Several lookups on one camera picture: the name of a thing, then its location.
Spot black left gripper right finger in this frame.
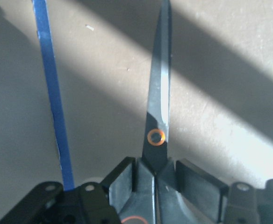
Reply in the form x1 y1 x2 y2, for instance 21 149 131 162
176 159 229 222

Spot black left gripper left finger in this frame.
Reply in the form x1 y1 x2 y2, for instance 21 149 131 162
101 157 136 212

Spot grey orange scissors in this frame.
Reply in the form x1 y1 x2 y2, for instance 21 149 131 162
120 0 219 224

